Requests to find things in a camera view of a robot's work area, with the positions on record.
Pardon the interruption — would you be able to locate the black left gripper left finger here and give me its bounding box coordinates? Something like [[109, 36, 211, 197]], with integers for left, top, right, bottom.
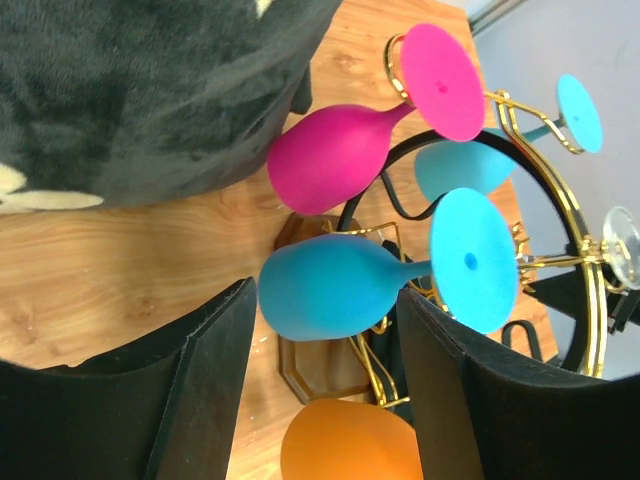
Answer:
[[1, 278, 257, 479]]

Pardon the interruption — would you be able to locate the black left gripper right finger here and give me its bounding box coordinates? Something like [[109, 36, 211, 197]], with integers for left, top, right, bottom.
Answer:
[[396, 289, 639, 479]]

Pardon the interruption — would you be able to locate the blue plastic wine glass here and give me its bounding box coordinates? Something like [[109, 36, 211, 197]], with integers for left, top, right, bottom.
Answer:
[[258, 188, 519, 342]]

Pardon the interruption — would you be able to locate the teal plastic wine glass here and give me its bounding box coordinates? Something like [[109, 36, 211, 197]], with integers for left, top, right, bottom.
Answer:
[[414, 74, 603, 202]]

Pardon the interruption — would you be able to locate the magenta plastic wine glass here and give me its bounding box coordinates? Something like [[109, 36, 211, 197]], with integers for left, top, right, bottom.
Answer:
[[266, 23, 485, 216]]

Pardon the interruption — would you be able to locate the orange plastic wine glass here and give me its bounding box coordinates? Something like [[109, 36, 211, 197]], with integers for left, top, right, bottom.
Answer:
[[280, 399, 423, 479]]

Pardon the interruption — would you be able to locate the clear wine glass rear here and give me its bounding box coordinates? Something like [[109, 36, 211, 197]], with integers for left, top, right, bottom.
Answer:
[[517, 206, 639, 293]]

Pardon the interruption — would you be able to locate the black patterned plush pillow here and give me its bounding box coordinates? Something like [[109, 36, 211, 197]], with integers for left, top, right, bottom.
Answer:
[[1, 0, 338, 214]]

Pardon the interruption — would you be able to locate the gold wire wine glass rack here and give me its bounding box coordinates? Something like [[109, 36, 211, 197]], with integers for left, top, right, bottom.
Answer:
[[273, 34, 640, 406]]

